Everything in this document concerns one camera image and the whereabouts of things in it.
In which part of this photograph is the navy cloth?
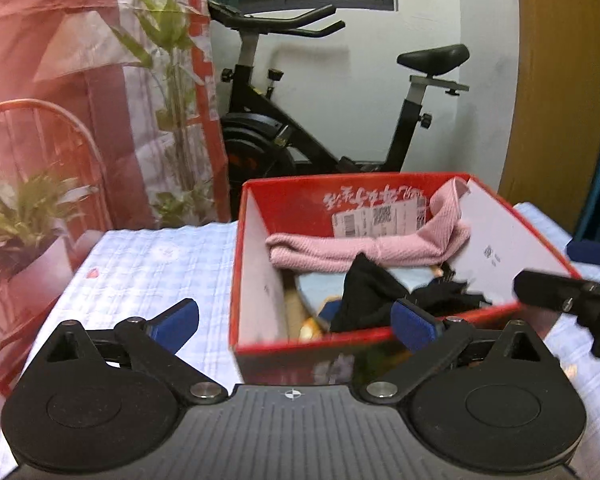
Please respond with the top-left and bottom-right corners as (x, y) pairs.
(566, 239), (600, 283)

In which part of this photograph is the black exercise bike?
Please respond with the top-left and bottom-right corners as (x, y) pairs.
(206, 1), (472, 182)

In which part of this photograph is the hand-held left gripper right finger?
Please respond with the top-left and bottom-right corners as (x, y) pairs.
(356, 298), (544, 407)

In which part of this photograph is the wooden door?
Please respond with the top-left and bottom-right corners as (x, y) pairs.
(497, 0), (600, 235)

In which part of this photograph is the black cloth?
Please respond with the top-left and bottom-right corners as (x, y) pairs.
(329, 252), (494, 334)

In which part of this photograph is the printed pink backdrop cloth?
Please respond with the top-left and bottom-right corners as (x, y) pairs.
(0, 0), (232, 413)

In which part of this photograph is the red cardboard box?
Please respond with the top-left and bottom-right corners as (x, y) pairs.
(228, 172), (584, 387)

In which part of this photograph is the yellow soft toy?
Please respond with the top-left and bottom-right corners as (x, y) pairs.
(284, 285), (332, 342)

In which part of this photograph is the light blue cloth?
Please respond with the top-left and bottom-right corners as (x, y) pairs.
(297, 265), (435, 322)

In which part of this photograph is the pink knitted cloth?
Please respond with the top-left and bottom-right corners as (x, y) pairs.
(266, 178), (474, 272)

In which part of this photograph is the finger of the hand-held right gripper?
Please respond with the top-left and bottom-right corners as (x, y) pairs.
(513, 270), (600, 317)

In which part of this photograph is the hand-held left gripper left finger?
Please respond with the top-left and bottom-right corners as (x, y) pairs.
(44, 298), (229, 407)

